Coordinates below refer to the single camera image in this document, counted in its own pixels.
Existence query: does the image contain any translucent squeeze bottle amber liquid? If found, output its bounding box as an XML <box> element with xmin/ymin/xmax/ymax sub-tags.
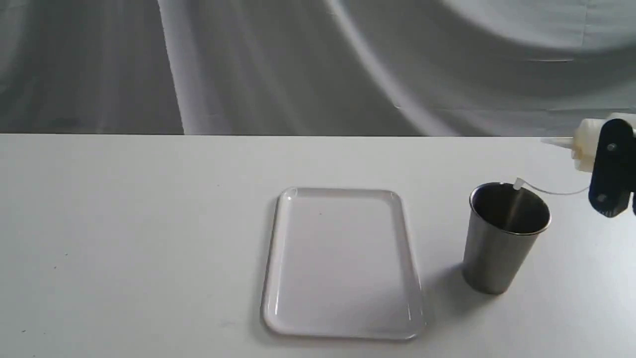
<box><xmin>541</xmin><ymin>112</ymin><xmax>636</xmax><ymax>173</ymax></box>

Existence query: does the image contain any white rectangular plastic tray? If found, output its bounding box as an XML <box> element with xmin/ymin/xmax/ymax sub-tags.
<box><xmin>261</xmin><ymin>186</ymin><xmax>425</xmax><ymax>341</ymax></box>

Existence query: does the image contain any grey fabric backdrop curtain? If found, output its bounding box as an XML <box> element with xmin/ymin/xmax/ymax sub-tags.
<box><xmin>0</xmin><ymin>0</ymin><xmax>635</xmax><ymax>136</ymax></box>

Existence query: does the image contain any stainless steel cup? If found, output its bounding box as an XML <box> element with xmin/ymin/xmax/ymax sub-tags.
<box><xmin>462</xmin><ymin>182</ymin><xmax>552</xmax><ymax>295</ymax></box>

